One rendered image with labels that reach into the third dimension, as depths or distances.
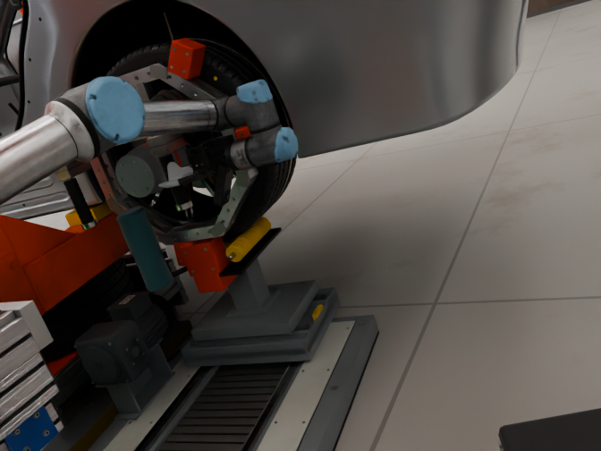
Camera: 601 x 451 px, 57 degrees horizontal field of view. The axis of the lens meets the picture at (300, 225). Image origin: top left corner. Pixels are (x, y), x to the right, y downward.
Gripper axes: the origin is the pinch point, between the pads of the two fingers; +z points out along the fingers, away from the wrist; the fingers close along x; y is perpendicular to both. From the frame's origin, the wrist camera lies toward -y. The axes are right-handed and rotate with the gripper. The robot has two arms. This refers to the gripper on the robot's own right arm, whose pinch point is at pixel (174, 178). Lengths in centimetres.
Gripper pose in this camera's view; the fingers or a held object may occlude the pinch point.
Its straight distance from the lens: 149.8
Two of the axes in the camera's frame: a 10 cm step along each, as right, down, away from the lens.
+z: -9.0, 1.5, 4.2
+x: -3.3, 4.0, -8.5
